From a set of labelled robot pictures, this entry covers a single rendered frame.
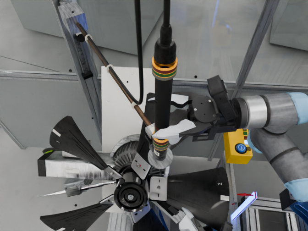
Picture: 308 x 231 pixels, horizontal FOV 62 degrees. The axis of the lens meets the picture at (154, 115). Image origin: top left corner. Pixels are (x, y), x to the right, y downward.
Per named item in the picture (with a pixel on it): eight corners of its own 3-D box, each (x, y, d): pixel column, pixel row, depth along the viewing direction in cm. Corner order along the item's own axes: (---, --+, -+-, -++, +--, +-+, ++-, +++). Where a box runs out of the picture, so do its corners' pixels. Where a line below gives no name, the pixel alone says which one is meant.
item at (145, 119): (76, 26, 94) (75, 23, 93) (79, 25, 94) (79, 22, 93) (151, 133, 67) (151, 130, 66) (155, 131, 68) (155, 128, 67)
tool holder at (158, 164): (140, 148, 74) (138, 130, 66) (160, 137, 76) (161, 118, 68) (156, 173, 70) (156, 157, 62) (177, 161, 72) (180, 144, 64)
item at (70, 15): (62, 22, 101) (55, 2, 94) (79, 17, 103) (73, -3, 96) (71, 36, 96) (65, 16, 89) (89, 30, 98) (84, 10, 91)
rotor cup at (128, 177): (116, 195, 102) (109, 216, 89) (116, 162, 98) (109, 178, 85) (152, 197, 101) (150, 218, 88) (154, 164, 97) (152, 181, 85)
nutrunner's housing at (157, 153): (151, 159, 75) (147, 22, 38) (162, 152, 76) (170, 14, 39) (157, 169, 73) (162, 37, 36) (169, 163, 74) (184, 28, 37)
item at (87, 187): (120, 182, 103) (40, 197, 107) (119, 177, 103) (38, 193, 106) (119, 184, 101) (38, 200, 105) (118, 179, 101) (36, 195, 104)
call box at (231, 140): (222, 135, 132) (227, 124, 123) (242, 137, 131) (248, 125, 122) (225, 164, 122) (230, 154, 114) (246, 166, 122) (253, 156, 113)
